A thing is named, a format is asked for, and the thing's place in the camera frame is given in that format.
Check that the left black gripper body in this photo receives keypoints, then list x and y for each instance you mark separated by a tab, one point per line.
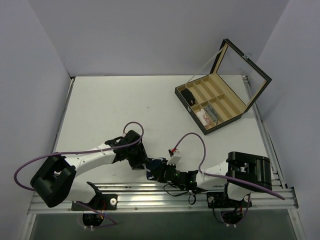
139	163

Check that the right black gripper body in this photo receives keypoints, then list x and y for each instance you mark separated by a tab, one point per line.
159	172

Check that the navy blue underwear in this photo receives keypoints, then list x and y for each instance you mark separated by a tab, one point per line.
156	162

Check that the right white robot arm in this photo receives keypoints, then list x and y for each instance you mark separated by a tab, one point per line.
241	173

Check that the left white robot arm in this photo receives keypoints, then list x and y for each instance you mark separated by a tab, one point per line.
55	180

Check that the white pink rolled cloth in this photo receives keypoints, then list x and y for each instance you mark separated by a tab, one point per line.
202	116

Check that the grey rolled cloth in box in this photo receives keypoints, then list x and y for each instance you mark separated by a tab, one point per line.
211	113

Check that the black rolled cloth in box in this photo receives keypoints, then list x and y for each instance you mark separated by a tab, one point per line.
188	96

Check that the aluminium rail frame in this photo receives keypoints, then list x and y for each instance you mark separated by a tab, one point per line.
98	107

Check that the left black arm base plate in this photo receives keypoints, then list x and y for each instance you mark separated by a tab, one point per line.
105	201

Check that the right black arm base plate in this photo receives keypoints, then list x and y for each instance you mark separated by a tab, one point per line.
220	200

